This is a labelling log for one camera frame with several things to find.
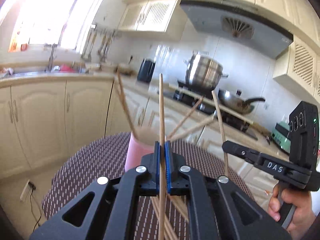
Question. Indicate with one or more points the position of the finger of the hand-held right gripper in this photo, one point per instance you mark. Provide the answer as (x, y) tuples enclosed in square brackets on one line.
[(237, 150)]

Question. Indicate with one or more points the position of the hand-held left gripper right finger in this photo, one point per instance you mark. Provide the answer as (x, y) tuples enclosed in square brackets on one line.
[(168, 165)]

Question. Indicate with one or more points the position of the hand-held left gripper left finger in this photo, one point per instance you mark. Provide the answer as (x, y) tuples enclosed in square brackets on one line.
[(156, 160)]

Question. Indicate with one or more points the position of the pink cup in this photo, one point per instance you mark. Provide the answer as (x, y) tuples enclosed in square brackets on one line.
[(136, 152)]

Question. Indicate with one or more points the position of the long bamboo chopstick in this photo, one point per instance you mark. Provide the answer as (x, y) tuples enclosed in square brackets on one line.
[(119, 97), (162, 110), (187, 115), (220, 120), (197, 127), (125, 100)]

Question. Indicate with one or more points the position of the person's right hand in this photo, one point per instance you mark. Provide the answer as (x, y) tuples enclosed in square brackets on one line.
[(303, 212)]

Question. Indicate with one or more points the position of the black glass gas stove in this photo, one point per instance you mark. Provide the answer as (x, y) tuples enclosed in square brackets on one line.
[(240, 126)]

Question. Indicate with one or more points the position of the green electric cooker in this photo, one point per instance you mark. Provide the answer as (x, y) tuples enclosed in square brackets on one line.
[(281, 137)]

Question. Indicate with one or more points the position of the round table, dotted brown cloth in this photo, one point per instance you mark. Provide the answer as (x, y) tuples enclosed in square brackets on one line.
[(100, 160)]

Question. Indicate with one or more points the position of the steel steamer pot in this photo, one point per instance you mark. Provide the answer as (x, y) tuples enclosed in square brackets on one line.
[(203, 72)]

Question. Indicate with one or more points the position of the black electric kettle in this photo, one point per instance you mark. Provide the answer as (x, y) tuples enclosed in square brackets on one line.
[(146, 70)]

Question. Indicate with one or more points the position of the hanging steel spatula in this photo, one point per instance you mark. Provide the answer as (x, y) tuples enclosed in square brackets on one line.
[(105, 50)]

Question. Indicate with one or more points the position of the hanging steel ladle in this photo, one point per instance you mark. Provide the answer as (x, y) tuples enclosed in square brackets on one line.
[(88, 47)]

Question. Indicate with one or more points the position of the grey range hood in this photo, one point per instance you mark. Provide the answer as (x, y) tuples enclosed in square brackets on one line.
[(212, 17)]

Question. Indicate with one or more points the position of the steel faucet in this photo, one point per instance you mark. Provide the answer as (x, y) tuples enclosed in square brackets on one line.
[(51, 57)]

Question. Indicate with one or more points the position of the steel kitchen sink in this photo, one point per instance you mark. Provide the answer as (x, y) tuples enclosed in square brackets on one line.
[(37, 73)]

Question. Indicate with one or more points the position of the small red jar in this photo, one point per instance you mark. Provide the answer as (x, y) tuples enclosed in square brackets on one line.
[(24, 47)]

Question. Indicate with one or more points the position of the orange bottle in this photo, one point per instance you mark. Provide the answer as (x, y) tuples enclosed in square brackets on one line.
[(13, 45)]

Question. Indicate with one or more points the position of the barred kitchen window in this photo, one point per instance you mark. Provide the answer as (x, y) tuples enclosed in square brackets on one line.
[(45, 12)]

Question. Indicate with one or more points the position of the lattice door wall cabinet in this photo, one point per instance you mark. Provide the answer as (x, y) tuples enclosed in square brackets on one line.
[(300, 65), (150, 15)]

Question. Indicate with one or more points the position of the low wall socket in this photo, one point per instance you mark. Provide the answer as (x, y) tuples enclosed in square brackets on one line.
[(26, 191)]

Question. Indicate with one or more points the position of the steel wall utensil rack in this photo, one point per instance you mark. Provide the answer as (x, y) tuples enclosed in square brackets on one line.
[(105, 28)]

